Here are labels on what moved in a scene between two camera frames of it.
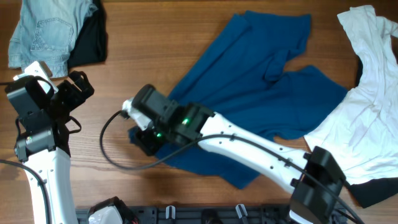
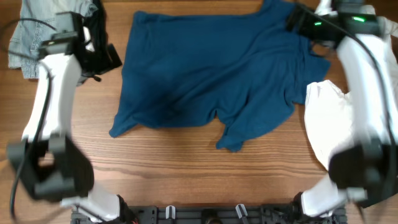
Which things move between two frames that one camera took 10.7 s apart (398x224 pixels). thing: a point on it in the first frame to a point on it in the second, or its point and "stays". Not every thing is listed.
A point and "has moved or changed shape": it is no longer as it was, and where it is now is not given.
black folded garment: (91, 45) stays
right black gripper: (143, 142) to (306, 25)
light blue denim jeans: (45, 32) stays
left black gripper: (68, 88) to (108, 64)
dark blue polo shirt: (249, 76) has moved or changed shape
